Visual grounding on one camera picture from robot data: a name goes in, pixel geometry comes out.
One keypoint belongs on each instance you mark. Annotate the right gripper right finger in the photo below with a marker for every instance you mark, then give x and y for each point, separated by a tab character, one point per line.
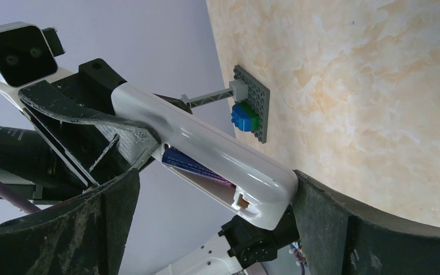
341	235

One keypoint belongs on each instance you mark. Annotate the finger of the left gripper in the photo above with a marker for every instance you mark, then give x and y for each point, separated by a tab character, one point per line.
87	135

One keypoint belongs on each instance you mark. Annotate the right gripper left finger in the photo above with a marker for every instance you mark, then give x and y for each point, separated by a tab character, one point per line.
83	235

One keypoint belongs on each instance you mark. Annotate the purple battery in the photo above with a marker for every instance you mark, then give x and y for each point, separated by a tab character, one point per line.
177	159

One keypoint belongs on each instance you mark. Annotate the white remote control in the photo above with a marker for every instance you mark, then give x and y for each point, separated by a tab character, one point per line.
264	186

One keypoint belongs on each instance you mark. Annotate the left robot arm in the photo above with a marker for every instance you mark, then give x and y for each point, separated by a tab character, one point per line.
27	160

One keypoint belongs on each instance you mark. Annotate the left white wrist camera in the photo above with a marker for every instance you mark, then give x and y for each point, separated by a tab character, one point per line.
27	56

